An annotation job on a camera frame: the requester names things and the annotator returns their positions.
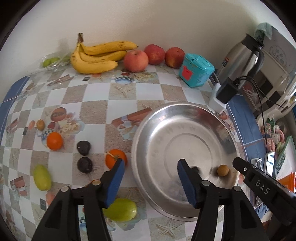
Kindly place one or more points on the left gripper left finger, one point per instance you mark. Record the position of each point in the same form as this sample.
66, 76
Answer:
61, 221

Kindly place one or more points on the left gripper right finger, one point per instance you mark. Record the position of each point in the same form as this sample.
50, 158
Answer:
240, 219

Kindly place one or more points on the large green fruit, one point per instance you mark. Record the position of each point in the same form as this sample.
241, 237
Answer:
121, 210

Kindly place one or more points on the small brown longan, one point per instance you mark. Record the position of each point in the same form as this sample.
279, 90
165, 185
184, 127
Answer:
223, 170
40, 125

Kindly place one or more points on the dark plum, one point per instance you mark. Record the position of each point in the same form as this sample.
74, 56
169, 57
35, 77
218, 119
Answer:
195, 170
83, 147
84, 165

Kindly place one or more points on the small green fruit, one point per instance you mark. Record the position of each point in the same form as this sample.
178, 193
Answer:
42, 178

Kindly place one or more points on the dark plum back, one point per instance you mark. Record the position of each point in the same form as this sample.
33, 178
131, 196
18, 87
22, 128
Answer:
83, 147

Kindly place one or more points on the orange tangerine with stem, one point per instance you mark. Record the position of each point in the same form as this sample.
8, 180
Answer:
113, 155

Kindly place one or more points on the orange tangerine front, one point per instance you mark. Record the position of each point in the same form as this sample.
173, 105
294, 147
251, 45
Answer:
95, 182

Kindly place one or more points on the dark plum front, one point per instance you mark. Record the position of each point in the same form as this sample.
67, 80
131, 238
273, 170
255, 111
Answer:
195, 170

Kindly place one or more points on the clear bag of green fruits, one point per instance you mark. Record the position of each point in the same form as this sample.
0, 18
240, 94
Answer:
54, 61

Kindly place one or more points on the calculator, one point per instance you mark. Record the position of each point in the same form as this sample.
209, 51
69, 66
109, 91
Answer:
279, 161

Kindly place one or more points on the smartphone on stand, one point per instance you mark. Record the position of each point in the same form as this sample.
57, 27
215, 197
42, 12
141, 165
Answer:
269, 163

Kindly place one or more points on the large steel basin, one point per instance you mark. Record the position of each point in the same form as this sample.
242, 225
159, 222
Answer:
174, 131

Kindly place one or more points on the black charger on white base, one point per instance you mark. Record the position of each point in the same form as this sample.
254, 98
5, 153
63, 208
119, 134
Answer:
222, 94

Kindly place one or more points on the teal plastic box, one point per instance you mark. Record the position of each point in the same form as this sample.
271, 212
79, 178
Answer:
195, 70

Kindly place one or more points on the steel thermos jug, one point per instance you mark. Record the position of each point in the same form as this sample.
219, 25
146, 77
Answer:
244, 59

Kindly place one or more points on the yellow banana bunch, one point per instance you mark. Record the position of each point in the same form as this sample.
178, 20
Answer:
99, 58

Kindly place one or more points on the pale pink apple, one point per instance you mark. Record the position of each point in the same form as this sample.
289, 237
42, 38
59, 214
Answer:
136, 61

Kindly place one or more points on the red apple right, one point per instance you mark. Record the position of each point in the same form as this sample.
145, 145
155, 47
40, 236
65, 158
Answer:
174, 57

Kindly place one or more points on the red apple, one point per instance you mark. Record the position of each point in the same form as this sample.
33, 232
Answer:
155, 53
174, 57

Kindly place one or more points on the red apple middle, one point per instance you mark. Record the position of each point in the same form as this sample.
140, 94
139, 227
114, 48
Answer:
155, 53

